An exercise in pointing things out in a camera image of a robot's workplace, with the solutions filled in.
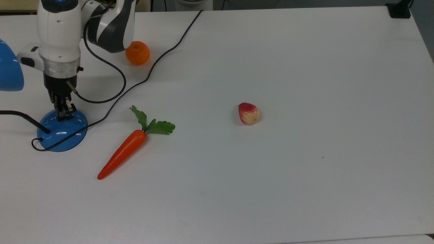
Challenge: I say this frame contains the orange toy carrot green leaves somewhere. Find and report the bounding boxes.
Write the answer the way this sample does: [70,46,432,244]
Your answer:
[97,105,176,180]

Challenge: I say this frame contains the black lamp power cord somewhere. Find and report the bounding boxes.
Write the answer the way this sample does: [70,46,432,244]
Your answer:
[31,9,204,152]

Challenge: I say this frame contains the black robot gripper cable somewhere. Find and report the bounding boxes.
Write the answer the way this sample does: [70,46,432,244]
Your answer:
[67,20,127,104]

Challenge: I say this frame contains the orange toy mandarin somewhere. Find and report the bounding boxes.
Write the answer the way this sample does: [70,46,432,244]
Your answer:
[125,41,151,66]

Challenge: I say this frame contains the blue desk lamp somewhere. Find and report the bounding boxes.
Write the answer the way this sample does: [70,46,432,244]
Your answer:
[0,39,88,152]

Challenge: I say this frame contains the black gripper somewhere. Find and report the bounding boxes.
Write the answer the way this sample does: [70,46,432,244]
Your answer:
[43,74,78,121]

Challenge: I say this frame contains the black table clamp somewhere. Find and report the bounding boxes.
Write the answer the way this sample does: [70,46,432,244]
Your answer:
[386,0,413,19]

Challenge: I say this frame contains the red and cream toy peach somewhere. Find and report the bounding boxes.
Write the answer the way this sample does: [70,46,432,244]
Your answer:
[238,102,261,125]

